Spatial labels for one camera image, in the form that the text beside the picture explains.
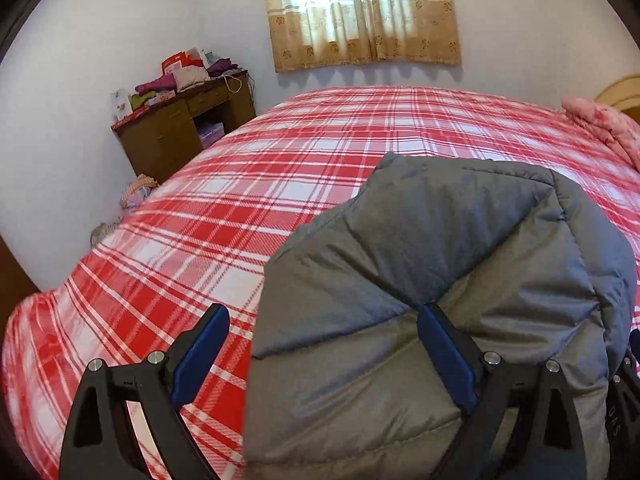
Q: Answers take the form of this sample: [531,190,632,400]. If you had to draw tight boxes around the beige bed headboard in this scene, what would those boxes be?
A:
[592,74,640,126]

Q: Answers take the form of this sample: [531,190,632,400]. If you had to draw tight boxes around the red plaid bed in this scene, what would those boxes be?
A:
[2,85,640,480]

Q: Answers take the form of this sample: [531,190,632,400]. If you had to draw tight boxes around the brown wooden desk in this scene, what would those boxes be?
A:
[111,70,257,185]

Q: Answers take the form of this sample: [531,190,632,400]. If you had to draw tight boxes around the folded clothes in cabinet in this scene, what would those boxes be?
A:
[197,121,226,149]

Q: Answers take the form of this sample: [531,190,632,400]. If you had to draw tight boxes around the heap of patterned clothes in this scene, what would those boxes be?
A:
[90,174,161,249]

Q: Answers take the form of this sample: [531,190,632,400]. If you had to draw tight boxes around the grey padded jacket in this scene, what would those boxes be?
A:
[245,152,639,480]

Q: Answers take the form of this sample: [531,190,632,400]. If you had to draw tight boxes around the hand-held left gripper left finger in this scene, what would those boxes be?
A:
[59,304,231,480]

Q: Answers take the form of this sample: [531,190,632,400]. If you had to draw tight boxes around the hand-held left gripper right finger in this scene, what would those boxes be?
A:
[417,303,589,480]

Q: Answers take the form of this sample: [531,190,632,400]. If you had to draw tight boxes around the pink quilt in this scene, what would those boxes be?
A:
[561,97,640,171]

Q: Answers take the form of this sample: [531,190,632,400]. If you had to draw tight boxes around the beige window curtain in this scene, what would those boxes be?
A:
[259,0,462,73]

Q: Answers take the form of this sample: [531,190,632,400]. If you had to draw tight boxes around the pile of colourful clothes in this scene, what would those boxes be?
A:
[111,47,247,123]

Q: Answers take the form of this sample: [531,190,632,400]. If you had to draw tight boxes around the brown wooden door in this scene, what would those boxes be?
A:
[0,235,41,333]

